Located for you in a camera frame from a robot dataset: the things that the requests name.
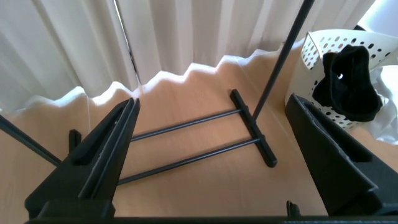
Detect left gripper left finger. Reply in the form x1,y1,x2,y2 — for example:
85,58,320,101
24,98,141,218

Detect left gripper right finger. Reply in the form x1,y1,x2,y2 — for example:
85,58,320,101
285,93,398,217

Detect black shorts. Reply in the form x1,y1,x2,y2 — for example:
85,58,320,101
312,44,384,123

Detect black clothes rack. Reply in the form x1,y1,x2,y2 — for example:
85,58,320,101
0,0,315,187

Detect white laundry basket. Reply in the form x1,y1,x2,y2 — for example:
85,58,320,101
285,29,398,131

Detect white garment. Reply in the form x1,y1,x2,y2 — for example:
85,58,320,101
368,65,398,146

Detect beige curtain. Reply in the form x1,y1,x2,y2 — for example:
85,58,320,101
0,0,377,113

